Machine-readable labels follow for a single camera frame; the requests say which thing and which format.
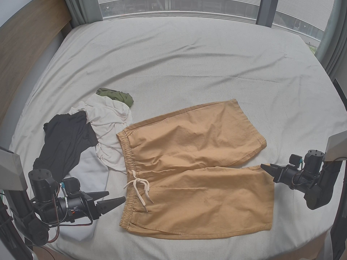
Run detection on pale blue garment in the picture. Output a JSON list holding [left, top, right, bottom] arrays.
[[50, 145, 110, 243]]

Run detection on black garment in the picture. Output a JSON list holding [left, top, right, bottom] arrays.
[[33, 113, 98, 178]]

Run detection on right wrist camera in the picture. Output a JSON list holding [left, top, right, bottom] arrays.
[[289, 154, 303, 170]]

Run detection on bed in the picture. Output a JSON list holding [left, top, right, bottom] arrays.
[[0, 0, 347, 260]]

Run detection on tan shorts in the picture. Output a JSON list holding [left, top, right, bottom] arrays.
[[116, 99, 275, 240]]

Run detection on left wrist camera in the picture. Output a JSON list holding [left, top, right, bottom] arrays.
[[62, 177, 81, 197]]

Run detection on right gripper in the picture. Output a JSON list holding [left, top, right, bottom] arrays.
[[274, 165, 297, 187]]

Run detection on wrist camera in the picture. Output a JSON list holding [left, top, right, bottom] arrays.
[[289, 154, 303, 170], [62, 177, 81, 197]]

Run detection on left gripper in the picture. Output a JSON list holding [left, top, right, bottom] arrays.
[[65, 191, 126, 224]]

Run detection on grey-green curtain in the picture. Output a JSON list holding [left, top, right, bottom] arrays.
[[314, 0, 347, 78], [50, 0, 105, 29]]

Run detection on white garment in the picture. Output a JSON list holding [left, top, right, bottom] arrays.
[[68, 93, 134, 174]]

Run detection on green garment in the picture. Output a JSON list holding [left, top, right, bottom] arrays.
[[96, 88, 134, 108]]

